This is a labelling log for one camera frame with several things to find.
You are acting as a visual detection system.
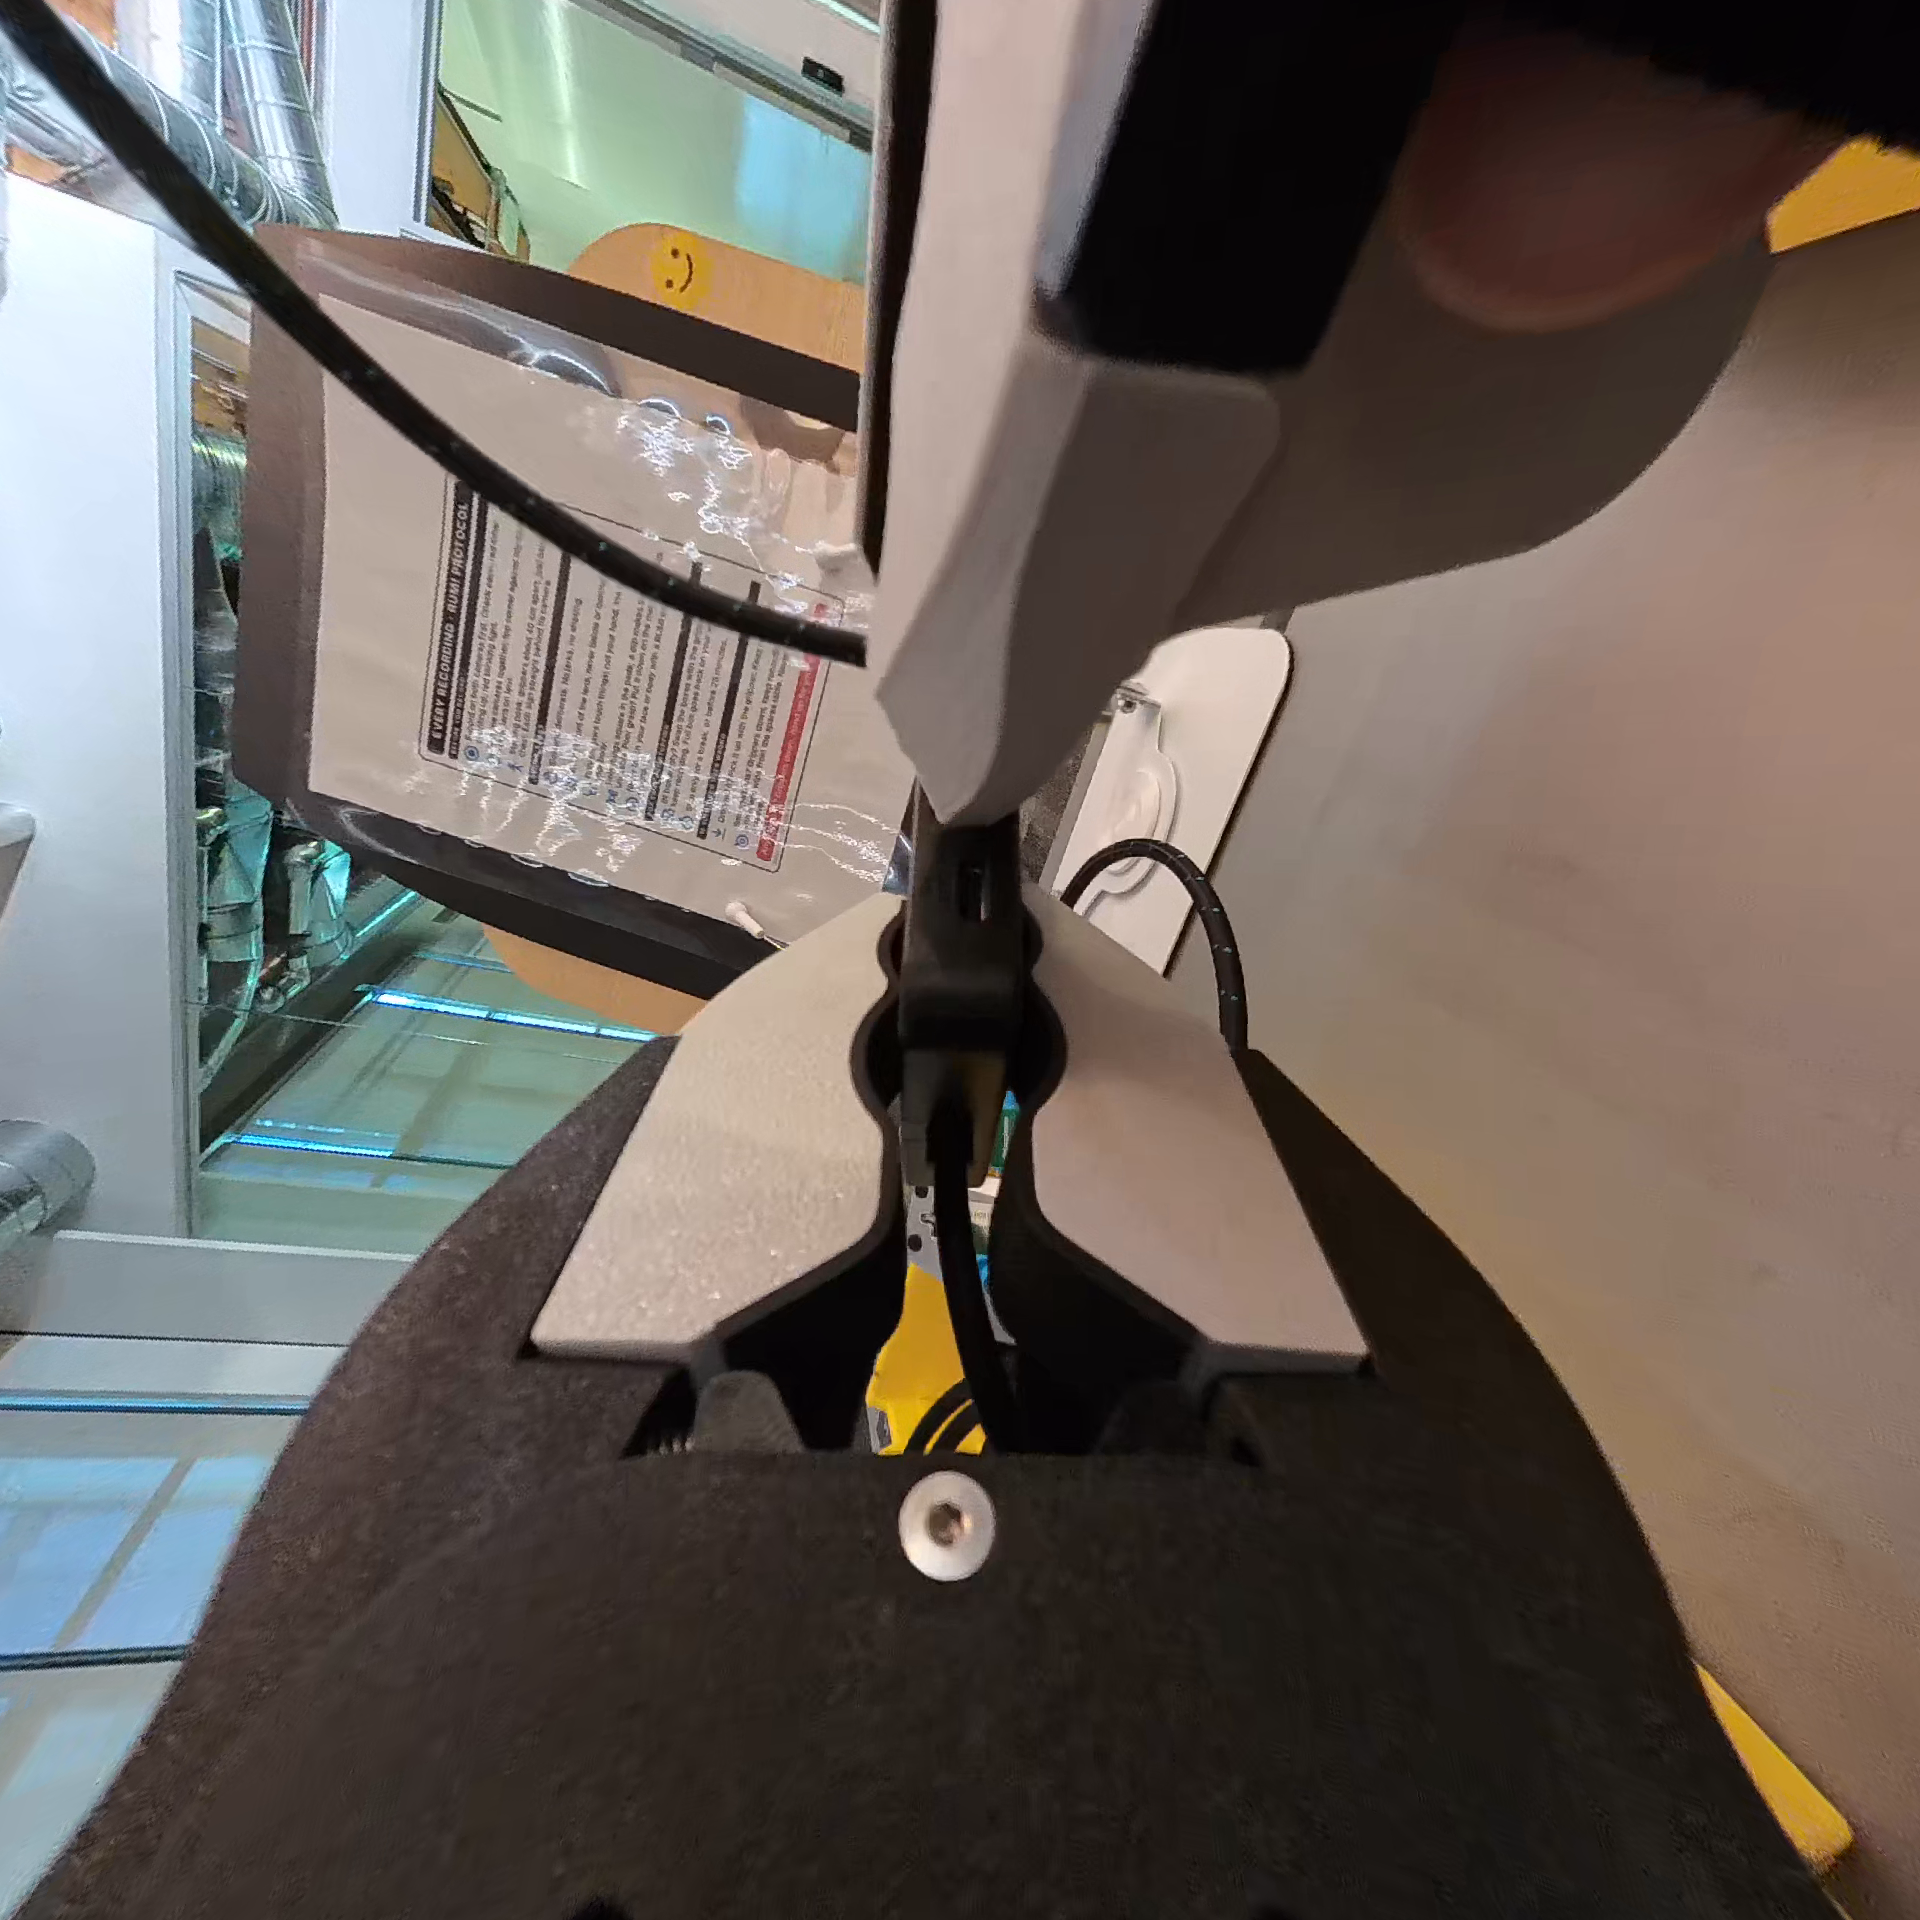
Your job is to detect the instruction sign on white stand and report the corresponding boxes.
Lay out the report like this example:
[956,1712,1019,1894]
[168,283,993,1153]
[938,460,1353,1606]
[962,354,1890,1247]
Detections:
[239,222,1295,1035]

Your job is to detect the black hdmi adapter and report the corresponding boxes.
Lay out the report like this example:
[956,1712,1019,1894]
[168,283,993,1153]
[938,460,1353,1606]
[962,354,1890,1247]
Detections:
[896,780,1039,1193]

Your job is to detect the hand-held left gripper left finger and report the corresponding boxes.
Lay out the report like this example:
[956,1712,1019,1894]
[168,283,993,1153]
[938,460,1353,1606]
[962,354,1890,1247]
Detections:
[528,897,913,1447]

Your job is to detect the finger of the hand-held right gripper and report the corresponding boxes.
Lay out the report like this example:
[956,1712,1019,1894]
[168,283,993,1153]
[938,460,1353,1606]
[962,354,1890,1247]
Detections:
[1167,225,1775,643]
[860,0,1286,828]

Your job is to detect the yellow plastic storage bin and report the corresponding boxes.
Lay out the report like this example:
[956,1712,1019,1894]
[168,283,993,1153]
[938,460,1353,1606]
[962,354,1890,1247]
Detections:
[867,1299,1858,1881]
[1767,137,1920,251]

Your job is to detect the person's right hand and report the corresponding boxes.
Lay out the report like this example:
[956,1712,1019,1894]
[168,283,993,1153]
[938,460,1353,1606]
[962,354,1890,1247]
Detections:
[1392,28,1849,335]

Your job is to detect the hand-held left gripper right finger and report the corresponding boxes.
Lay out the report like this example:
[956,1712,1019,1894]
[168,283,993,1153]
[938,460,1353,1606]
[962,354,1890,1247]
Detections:
[989,898,1371,1447]

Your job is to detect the silver spiral duct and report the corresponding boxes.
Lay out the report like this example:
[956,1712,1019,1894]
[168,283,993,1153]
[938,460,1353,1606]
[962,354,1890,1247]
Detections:
[0,0,340,229]

